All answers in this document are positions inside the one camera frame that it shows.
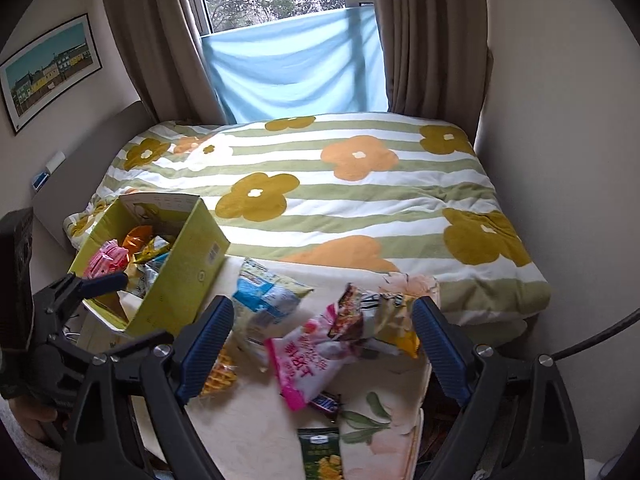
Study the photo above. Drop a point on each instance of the large pink snack packet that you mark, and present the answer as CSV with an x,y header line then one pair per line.
x,y
305,360

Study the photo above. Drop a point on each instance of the clear waffle packet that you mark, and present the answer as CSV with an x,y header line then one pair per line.
x,y
220,375

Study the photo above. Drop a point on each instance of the yellow-green cardboard box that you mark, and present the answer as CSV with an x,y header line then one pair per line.
x,y
175,285

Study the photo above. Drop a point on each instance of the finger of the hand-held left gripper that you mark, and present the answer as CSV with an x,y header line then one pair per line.
x,y
55,365
105,284

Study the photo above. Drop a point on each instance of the small white object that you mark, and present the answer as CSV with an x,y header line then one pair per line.
x,y
55,161

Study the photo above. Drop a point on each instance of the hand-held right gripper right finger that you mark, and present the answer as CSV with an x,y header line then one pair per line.
x,y
440,350

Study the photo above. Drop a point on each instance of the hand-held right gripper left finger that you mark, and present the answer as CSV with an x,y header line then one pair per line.
x,y
207,350

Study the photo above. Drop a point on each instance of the striped pink snack packet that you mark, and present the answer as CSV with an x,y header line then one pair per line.
x,y
102,260

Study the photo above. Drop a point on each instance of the beige yellow snack packet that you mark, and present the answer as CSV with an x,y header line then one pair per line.
x,y
395,320

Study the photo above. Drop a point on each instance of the brown curtain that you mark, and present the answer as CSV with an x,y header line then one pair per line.
x,y
150,35
430,35

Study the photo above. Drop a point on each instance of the small blue object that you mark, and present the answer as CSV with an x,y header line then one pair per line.
x,y
41,181

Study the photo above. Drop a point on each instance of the dark green snack packet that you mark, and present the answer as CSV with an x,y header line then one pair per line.
x,y
320,455

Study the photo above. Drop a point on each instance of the black clothes rack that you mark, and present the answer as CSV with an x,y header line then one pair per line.
x,y
600,336

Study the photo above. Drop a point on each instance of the light blue cloth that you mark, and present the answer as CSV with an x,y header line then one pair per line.
x,y
295,70

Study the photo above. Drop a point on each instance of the framed houses picture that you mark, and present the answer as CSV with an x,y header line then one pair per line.
x,y
50,70

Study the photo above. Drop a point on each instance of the dark noodle snack packet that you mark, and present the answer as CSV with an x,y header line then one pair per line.
x,y
357,312

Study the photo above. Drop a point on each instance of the small purple candy wrapper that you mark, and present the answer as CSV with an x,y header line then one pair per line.
x,y
327,402

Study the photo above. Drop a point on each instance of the person's left forearm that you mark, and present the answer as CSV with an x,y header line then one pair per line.
x,y
20,450

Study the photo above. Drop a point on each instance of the striped floral blanket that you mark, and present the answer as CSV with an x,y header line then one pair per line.
x,y
350,200

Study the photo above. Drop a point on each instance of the grey bed headboard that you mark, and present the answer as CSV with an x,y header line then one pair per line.
x,y
90,160

